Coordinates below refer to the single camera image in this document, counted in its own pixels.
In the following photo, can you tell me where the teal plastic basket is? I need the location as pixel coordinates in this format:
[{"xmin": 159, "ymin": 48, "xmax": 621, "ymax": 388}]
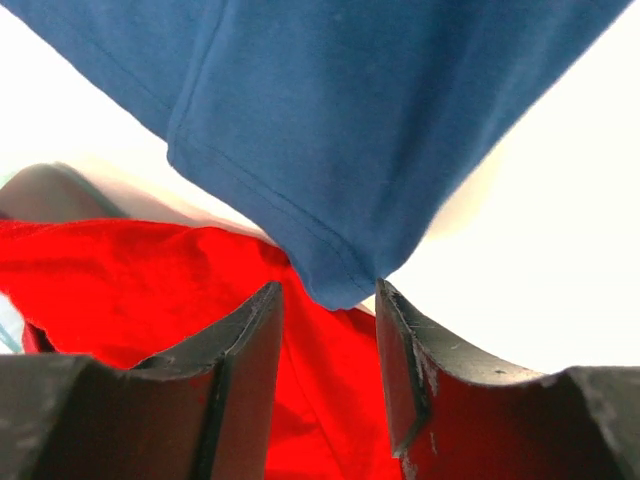
[{"xmin": 1, "ymin": 163, "xmax": 128, "ymax": 223}]

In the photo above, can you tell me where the grey white t shirt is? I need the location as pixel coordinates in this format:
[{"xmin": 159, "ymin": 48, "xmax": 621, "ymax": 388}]
[{"xmin": 0, "ymin": 294, "xmax": 25, "ymax": 354}]

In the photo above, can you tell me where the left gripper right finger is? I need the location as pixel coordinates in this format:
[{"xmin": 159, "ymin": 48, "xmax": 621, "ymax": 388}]
[{"xmin": 375, "ymin": 280, "xmax": 639, "ymax": 479}]

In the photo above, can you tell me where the blue t shirt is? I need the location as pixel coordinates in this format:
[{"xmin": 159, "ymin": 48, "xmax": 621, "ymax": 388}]
[{"xmin": 6, "ymin": 0, "xmax": 626, "ymax": 310}]

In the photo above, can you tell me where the red t shirt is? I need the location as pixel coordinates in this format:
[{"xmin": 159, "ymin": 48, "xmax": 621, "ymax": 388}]
[{"xmin": 1, "ymin": 220, "xmax": 401, "ymax": 479}]

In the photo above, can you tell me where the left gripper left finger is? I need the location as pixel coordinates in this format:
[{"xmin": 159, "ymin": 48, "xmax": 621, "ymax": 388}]
[{"xmin": 1, "ymin": 282, "xmax": 283, "ymax": 479}]

